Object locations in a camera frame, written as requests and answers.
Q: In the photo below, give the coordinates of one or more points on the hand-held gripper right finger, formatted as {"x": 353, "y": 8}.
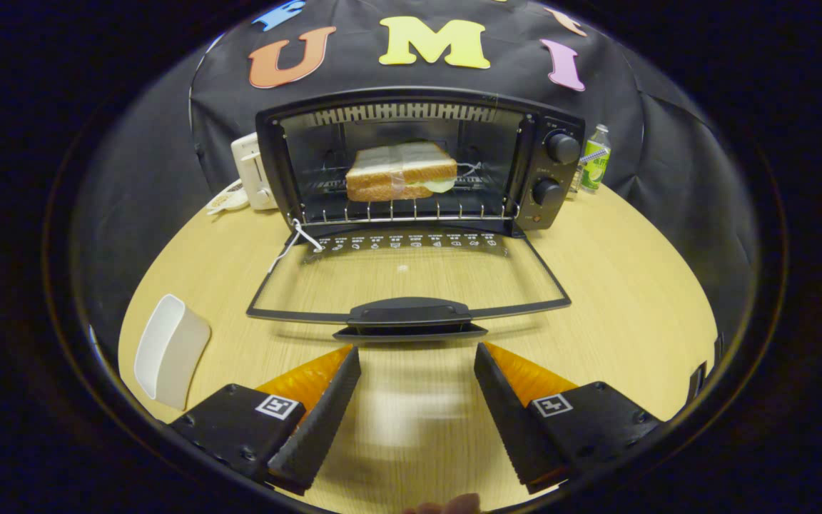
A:
{"x": 507, "y": 421}

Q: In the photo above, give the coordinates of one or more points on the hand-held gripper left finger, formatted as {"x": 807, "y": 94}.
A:
{"x": 322, "y": 421}

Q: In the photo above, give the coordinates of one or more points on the black toaster oven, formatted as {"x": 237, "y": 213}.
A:
{"x": 557, "y": 171}

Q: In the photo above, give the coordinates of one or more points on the toast sandwich with lettuce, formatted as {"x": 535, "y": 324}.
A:
{"x": 397, "y": 171}

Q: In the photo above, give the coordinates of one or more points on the white bread toaster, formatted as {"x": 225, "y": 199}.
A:
{"x": 248, "y": 164}

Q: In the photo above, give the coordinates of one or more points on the white rectangular plate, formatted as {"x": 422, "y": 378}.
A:
{"x": 168, "y": 353}

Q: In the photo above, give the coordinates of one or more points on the small clear glass jar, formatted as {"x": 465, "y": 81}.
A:
{"x": 574, "y": 182}

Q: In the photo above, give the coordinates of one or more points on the green label drink bottle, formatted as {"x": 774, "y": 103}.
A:
{"x": 594, "y": 168}

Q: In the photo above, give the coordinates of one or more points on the black backdrop cloth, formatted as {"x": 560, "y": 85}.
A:
{"x": 668, "y": 143}

